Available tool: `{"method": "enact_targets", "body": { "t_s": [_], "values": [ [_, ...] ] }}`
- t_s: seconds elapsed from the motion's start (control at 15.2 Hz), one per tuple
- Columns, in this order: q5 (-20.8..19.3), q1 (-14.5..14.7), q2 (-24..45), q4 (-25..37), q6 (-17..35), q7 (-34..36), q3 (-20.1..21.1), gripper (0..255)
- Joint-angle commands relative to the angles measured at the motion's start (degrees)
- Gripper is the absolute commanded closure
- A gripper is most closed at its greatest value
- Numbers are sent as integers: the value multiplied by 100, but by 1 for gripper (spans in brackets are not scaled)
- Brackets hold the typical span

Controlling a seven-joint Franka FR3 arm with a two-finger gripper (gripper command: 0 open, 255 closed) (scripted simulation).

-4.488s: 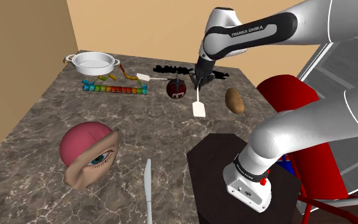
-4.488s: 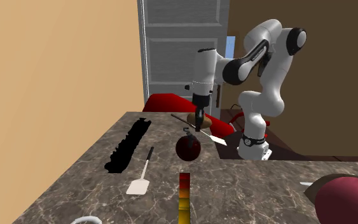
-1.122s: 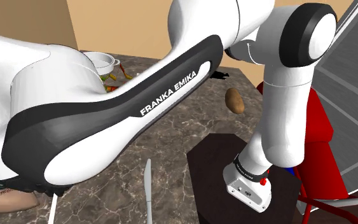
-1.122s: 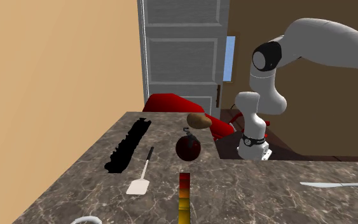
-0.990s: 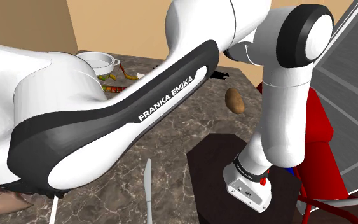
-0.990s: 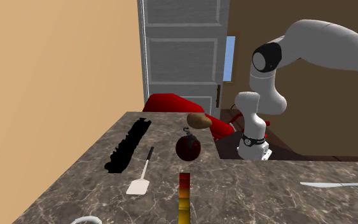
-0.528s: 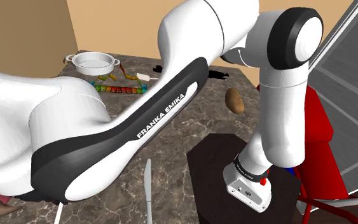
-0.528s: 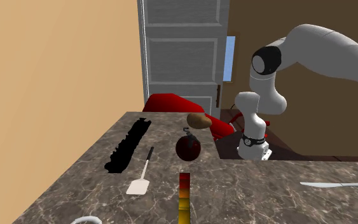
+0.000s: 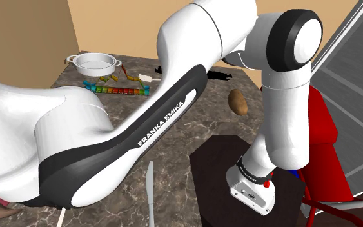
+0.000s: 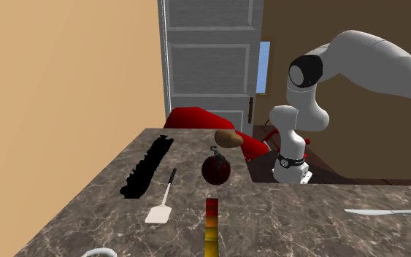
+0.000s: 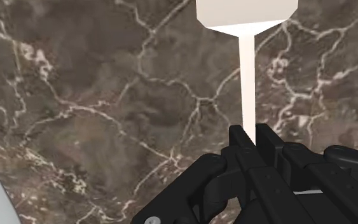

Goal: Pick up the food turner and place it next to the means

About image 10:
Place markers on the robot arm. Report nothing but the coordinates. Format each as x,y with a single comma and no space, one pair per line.
365,60

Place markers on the red armchair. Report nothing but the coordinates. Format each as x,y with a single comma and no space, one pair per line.
198,119

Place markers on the brown potato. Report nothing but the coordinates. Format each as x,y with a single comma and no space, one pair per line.
228,138

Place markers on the dark red ball with stem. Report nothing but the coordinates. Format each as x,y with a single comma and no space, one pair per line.
215,172

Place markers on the grey panelled door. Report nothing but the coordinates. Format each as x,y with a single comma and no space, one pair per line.
208,64

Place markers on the black jagged long object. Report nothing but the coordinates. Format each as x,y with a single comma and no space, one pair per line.
148,165

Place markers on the blue window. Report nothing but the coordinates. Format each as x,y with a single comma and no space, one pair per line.
263,67

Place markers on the red and yellow striped stick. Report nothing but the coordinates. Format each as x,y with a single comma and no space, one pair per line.
211,231

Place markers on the white knife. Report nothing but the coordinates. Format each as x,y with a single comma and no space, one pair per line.
369,212

